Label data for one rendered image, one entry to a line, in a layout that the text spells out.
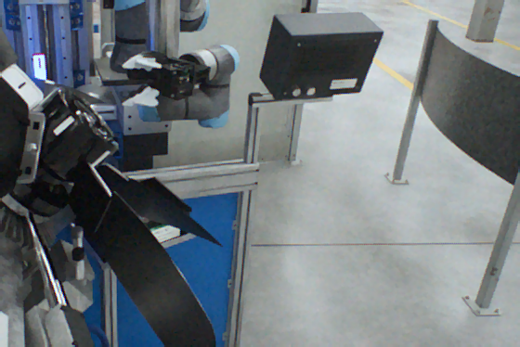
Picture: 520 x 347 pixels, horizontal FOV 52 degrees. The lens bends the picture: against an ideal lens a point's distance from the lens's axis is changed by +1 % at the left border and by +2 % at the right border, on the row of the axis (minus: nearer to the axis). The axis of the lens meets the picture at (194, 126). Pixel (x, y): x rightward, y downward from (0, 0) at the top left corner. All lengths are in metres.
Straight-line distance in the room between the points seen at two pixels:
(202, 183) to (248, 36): 1.64
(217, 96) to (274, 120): 1.97
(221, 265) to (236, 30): 1.59
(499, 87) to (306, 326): 1.20
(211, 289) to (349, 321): 0.81
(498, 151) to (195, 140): 1.52
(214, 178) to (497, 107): 1.34
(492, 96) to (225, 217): 1.31
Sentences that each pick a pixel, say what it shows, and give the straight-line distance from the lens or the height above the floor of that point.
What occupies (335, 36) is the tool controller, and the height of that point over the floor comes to 1.22.
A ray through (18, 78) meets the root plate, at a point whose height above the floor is 1.27.
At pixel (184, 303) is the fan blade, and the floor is 1.10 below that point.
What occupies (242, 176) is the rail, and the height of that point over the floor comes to 0.83.
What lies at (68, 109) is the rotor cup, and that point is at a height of 1.25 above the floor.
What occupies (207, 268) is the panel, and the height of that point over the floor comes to 0.52.
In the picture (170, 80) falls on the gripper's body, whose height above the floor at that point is 1.17.
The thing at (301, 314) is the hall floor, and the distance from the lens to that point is 2.26.
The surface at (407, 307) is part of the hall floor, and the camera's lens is 2.44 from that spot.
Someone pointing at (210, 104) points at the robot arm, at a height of 1.07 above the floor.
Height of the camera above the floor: 1.51
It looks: 24 degrees down
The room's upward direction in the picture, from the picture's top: 3 degrees clockwise
